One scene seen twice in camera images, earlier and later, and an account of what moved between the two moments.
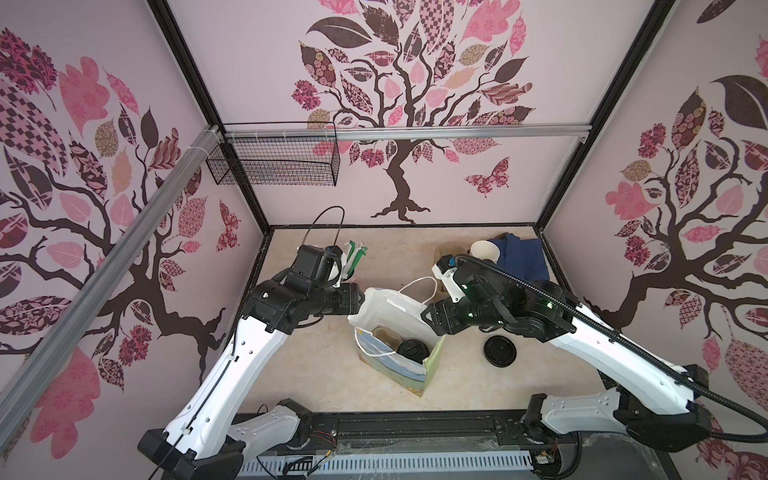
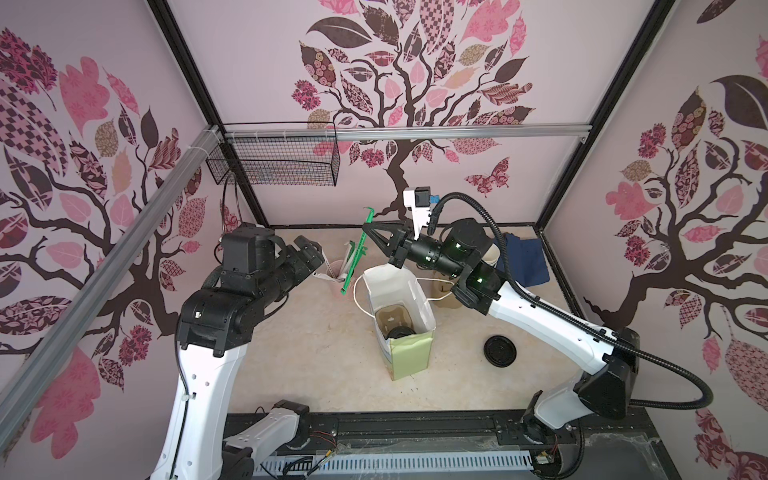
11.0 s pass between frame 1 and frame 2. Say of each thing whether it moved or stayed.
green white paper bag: moved
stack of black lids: stayed
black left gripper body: moved
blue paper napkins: stayed
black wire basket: stayed
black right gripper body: moved
